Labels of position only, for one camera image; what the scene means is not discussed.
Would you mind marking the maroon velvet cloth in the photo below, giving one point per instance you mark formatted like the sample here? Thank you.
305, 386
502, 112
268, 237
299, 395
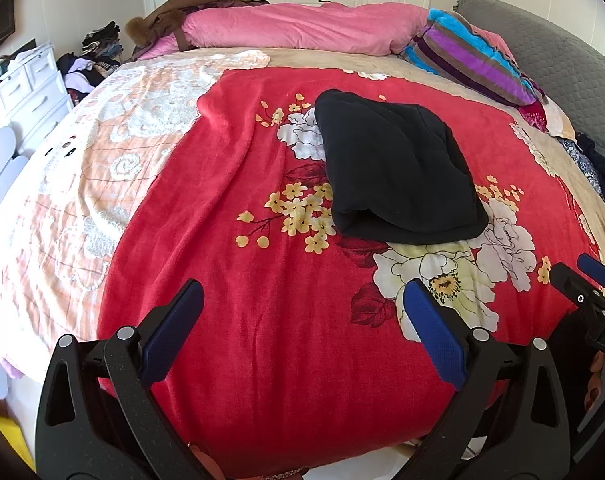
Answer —
531, 115

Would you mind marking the striped plush pillow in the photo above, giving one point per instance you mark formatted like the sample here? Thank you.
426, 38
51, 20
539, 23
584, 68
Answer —
467, 57

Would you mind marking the pink quilt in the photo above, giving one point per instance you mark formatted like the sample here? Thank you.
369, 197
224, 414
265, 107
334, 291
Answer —
307, 27

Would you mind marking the grey quilted headboard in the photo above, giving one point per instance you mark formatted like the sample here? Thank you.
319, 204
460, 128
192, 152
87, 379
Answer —
557, 50

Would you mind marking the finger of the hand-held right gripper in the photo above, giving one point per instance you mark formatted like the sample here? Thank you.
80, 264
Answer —
572, 282
595, 270

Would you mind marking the yellow box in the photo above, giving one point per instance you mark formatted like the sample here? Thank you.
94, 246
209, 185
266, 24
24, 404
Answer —
17, 440

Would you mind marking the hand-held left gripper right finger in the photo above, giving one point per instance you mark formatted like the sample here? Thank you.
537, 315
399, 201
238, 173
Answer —
432, 332

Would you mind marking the black long-sleeve shirt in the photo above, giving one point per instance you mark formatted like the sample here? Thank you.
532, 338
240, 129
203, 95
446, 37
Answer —
392, 170

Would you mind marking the white drawer cabinet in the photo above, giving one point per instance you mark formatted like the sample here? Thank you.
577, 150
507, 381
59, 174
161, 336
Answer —
37, 90

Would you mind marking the brown fur-trimmed coat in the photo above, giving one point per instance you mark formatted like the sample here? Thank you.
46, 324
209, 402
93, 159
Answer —
172, 10

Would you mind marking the peach and white patterned blanket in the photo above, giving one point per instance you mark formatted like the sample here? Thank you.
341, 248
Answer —
107, 135

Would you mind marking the person's right hand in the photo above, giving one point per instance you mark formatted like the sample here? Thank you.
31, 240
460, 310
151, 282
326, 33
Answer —
595, 390

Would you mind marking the dark blue patterned cloth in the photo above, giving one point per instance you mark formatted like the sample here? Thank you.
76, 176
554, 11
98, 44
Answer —
582, 165

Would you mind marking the red floral blanket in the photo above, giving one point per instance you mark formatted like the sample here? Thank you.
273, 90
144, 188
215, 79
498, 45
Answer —
232, 260

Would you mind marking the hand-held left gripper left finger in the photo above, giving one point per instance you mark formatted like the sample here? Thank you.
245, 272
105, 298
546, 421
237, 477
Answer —
175, 330

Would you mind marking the pile of dark clothes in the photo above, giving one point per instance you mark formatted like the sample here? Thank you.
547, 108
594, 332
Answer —
90, 60

